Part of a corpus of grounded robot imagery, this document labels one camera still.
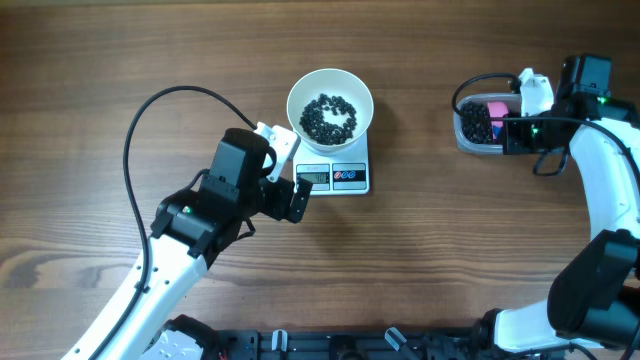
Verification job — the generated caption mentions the pink scoop with blue handle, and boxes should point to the pink scoop with blue handle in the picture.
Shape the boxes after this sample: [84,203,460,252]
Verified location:
[487,101,510,143]

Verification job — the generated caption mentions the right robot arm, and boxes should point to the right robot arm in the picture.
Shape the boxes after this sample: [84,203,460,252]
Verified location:
[449,54,639,359]

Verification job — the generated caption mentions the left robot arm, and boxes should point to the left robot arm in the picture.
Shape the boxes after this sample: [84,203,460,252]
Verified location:
[66,124,311,359]

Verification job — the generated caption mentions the white digital kitchen scale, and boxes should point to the white digital kitchen scale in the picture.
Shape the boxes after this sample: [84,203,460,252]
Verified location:
[293,134,370,196]

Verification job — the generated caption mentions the black beans in bowl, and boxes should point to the black beans in bowl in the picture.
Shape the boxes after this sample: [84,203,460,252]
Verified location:
[299,93,358,146]

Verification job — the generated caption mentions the white bowl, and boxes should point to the white bowl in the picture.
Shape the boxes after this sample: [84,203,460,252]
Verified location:
[286,68,374,153]

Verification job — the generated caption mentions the clear plastic container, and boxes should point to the clear plastic container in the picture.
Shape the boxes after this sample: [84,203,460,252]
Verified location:
[453,93,521,155]

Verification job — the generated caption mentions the left black camera cable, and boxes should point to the left black camera cable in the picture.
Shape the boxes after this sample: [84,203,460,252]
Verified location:
[87,85,259,360]

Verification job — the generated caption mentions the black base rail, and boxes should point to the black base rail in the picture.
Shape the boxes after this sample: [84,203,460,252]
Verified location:
[149,314,501,360]

